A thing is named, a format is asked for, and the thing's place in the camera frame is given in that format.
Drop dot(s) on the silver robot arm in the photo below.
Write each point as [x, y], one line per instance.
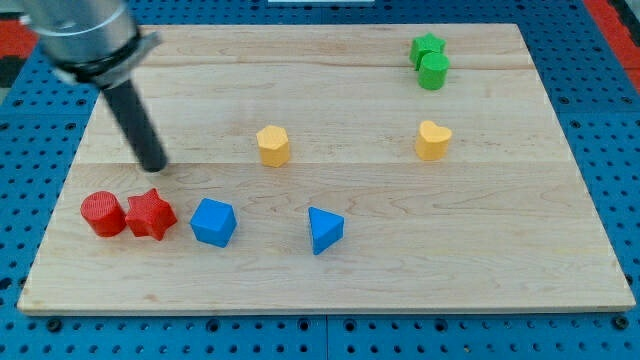
[89, 41]

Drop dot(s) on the yellow hexagon block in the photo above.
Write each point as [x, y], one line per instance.
[273, 144]

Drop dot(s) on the yellow heart block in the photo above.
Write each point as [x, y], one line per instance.
[432, 141]

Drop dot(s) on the green star block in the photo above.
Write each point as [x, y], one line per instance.
[422, 45]

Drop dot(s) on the red star block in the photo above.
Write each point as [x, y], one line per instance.
[149, 215]

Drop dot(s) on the wooden board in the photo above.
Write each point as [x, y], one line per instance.
[503, 223]

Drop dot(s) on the blue triangle block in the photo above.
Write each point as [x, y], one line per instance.
[326, 228]

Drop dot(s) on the blue cube block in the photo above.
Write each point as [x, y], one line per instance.
[213, 222]

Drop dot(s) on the green cylinder block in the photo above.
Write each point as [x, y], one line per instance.
[433, 70]

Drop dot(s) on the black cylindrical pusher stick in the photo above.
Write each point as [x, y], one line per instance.
[130, 114]

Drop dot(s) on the red cylinder block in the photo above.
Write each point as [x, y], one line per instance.
[104, 214]

